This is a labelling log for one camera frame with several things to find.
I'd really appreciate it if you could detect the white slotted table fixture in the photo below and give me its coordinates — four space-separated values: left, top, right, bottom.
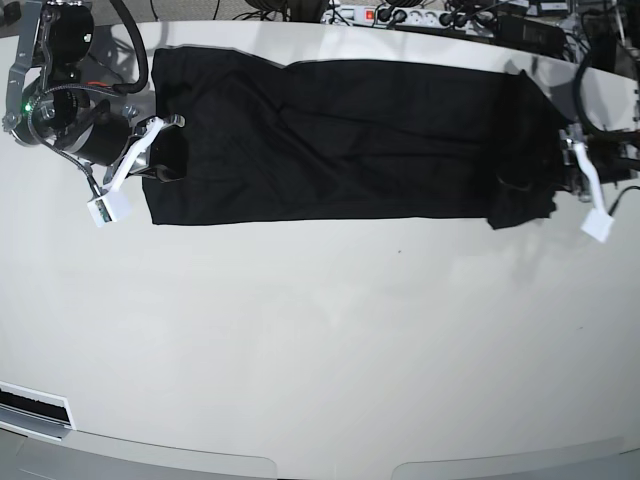
1 382 77 442

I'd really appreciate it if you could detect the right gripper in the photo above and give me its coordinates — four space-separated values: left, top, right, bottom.
64 117 189 183

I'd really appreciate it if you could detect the black t-shirt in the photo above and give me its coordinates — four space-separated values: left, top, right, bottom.
143 47 568 229

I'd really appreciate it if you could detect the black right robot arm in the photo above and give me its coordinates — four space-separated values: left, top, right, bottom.
1 1 186 192

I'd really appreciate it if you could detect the white power strip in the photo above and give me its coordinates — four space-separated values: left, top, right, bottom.
320 2 493 36

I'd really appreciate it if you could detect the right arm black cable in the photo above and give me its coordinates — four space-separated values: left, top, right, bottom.
84 0 151 96

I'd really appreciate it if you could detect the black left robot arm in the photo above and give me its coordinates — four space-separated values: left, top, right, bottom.
560 35 639 202

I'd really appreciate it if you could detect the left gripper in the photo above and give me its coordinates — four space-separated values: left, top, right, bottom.
562 137 635 198

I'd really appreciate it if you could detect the black box behind table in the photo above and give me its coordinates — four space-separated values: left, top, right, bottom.
494 15 566 57

